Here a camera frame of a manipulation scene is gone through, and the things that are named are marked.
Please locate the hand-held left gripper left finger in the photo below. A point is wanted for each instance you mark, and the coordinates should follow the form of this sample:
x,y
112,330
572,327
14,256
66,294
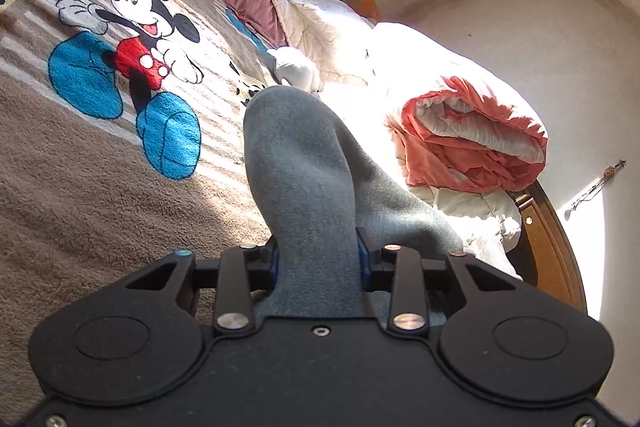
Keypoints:
x,y
274,264

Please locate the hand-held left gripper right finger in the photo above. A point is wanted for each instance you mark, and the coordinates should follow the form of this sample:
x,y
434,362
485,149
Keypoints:
x,y
364,257

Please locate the grey sock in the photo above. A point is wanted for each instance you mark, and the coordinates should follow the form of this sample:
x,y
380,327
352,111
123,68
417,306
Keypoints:
x,y
300,167

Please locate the orange rolled quilt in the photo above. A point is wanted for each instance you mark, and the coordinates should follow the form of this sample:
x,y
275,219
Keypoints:
x,y
465,142

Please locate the cartoon mouse printed blanket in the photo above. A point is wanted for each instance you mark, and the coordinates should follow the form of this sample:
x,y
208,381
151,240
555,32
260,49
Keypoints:
x,y
75,187

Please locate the white quilt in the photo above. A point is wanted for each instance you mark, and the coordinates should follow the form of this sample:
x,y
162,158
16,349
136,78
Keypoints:
x,y
350,42

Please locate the wooden bed frame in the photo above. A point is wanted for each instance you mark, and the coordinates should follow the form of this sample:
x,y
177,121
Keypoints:
x,y
555,242

